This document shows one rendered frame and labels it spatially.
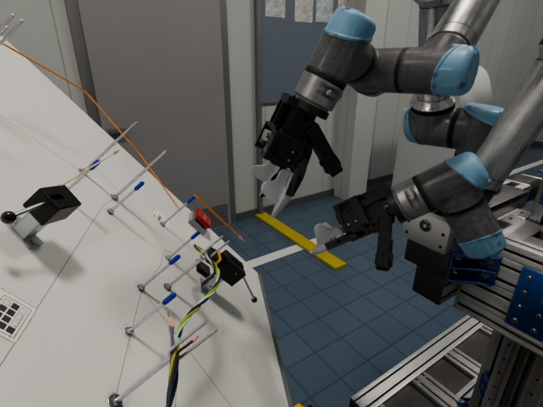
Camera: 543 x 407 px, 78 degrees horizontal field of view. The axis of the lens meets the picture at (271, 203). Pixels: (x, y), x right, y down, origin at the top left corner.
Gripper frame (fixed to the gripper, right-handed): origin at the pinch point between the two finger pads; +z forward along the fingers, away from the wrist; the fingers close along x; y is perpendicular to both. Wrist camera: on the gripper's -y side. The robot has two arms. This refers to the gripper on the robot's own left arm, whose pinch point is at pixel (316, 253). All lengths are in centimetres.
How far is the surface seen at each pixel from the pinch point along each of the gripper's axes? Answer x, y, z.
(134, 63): -106, 177, 108
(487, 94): -334, 76, -113
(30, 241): 46, 15, 16
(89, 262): 39.0, 11.6, 17.4
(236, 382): 21.7, -14.6, 14.9
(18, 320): 52, 6, 13
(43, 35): -59, 195, 131
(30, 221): 47, 17, 14
